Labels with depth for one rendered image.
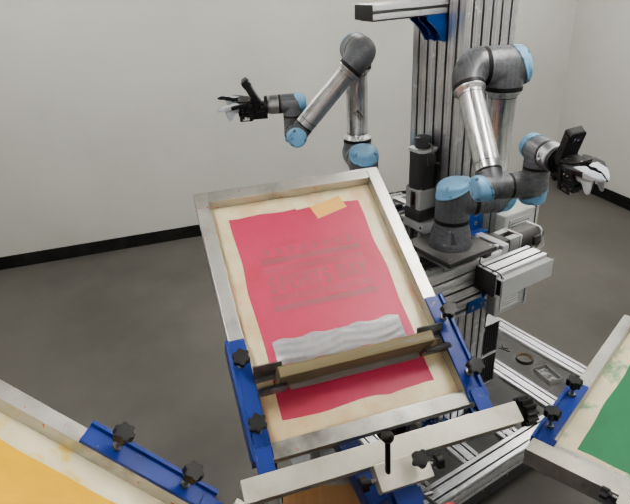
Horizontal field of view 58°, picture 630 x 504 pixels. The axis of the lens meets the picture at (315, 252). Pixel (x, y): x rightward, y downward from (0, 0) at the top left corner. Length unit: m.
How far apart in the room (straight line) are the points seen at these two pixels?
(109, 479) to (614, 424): 1.33
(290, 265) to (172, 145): 3.48
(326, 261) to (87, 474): 0.81
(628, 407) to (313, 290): 0.98
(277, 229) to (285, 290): 0.21
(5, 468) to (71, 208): 4.00
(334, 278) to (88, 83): 3.58
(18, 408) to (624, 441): 1.50
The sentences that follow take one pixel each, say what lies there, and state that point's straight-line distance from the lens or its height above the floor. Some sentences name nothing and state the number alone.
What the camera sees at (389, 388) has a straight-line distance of 1.50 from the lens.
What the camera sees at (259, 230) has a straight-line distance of 1.67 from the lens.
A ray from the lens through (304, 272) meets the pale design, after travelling 1.61.
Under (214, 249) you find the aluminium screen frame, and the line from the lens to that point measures 1.59.
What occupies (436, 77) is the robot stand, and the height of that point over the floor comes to 1.77.
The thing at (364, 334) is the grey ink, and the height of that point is 1.25.
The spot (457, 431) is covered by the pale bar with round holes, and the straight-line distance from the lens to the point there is 1.43.
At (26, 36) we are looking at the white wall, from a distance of 4.88.
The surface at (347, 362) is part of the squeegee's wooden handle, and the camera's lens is 1.40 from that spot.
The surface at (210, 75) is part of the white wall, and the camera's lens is 4.93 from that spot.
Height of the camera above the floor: 2.13
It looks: 27 degrees down
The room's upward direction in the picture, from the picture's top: 3 degrees counter-clockwise
